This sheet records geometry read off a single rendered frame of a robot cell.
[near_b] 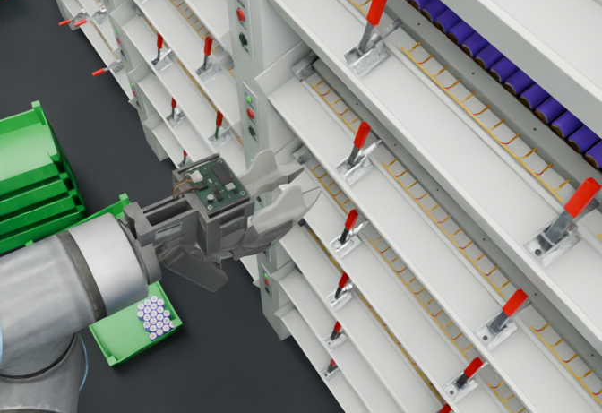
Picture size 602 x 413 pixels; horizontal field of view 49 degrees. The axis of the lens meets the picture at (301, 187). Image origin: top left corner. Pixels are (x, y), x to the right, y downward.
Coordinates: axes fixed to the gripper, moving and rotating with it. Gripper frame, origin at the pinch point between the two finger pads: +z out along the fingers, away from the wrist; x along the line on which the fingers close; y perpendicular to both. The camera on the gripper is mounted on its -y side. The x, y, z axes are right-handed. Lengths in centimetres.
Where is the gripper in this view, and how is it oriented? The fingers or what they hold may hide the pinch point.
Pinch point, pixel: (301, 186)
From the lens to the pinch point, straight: 74.1
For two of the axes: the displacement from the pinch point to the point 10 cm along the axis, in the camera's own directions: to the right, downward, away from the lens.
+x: -5.5, -6.9, 4.6
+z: 8.3, -3.8, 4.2
